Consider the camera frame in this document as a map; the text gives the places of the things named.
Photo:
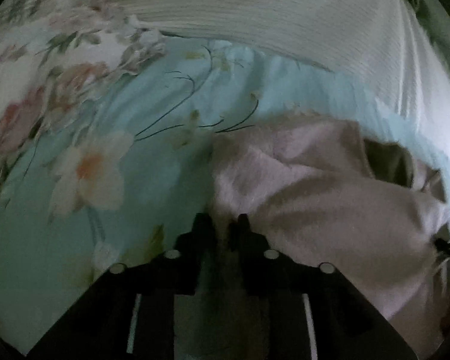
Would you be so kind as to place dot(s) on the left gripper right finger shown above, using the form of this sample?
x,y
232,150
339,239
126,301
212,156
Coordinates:
x,y
247,249

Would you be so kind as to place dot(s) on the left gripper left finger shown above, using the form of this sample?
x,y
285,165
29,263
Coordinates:
x,y
193,248

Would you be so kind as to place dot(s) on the pink knit t-shirt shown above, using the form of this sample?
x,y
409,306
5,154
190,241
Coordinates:
x,y
322,193

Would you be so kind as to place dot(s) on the teal floral bedsheet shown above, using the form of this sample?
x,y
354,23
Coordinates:
x,y
174,108

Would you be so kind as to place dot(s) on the white striped pillow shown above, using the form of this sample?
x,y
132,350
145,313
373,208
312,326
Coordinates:
x,y
399,49

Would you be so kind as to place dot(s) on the white floral pink cloth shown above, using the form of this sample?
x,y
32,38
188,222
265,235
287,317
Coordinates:
x,y
57,54

